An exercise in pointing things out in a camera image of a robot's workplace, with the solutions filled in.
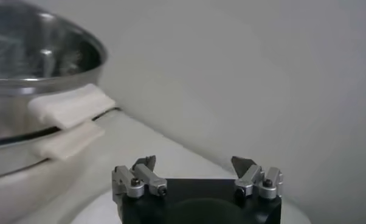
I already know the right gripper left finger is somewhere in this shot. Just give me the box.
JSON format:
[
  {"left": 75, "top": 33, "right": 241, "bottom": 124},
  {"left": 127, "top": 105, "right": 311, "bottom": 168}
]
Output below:
[{"left": 111, "top": 155, "right": 168, "bottom": 203}]

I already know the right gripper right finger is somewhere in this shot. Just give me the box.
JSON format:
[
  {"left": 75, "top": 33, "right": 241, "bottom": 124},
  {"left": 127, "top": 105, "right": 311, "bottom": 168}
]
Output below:
[{"left": 230, "top": 156, "right": 284, "bottom": 200}]

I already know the white round plate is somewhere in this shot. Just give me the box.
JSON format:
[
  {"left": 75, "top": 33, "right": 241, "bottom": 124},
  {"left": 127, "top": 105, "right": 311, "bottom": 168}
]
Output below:
[{"left": 69, "top": 185, "right": 313, "bottom": 224}]

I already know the cream electric cooker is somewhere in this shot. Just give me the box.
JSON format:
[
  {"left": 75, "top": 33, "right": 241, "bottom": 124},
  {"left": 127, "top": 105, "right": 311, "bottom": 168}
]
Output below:
[{"left": 0, "top": 121, "right": 106, "bottom": 224}]

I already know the stainless steel steamer basket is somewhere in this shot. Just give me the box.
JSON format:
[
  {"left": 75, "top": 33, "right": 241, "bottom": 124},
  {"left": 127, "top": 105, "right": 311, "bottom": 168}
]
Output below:
[{"left": 0, "top": 0, "right": 117, "bottom": 145}]

